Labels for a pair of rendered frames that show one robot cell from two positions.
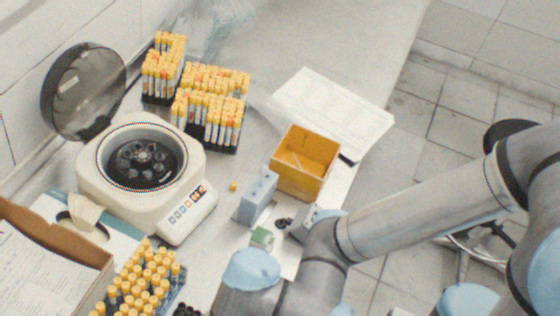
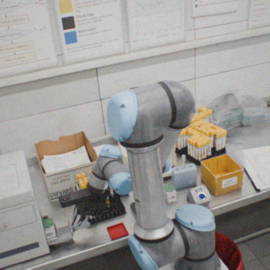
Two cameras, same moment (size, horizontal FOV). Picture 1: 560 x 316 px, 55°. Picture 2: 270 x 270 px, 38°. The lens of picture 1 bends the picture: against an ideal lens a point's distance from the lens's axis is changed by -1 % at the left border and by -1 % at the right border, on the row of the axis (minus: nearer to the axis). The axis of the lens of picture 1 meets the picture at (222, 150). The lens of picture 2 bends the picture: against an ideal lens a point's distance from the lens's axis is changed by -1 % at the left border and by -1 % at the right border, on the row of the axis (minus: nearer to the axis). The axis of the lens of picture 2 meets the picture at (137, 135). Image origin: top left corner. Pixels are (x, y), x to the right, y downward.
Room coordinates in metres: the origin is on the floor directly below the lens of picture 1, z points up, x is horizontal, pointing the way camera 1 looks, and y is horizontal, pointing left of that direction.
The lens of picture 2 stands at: (-0.25, -1.05, 1.94)
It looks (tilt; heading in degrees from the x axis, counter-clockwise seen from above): 30 degrees down; 52
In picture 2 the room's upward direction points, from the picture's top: 5 degrees counter-clockwise
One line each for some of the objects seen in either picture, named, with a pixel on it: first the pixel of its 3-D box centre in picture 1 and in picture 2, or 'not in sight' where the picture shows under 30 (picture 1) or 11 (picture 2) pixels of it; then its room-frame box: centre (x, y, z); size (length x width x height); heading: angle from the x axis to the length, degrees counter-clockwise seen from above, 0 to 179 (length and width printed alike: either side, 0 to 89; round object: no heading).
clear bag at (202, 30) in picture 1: (190, 23); (222, 108); (1.29, 0.15, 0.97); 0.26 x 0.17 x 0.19; 174
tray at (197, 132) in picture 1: (205, 133); (193, 152); (0.95, 0.05, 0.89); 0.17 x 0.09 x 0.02; 87
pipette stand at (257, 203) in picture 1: (257, 198); (184, 178); (0.73, -0.09, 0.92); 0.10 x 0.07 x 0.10; 155
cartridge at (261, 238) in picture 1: (261, 244); (169, 194); (0.63, -0.11, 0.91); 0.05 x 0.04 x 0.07; 70
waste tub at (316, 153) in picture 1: (302, 164); (221, 175); (0.86, -0.19, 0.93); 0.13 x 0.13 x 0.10; 69
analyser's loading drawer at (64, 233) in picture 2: not in sight; (44, 237); (0.12, 0.03, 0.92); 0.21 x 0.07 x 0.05; 160
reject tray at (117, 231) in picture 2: not in sight; (117, 231); (0.36, -0.10, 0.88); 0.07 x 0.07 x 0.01; 70
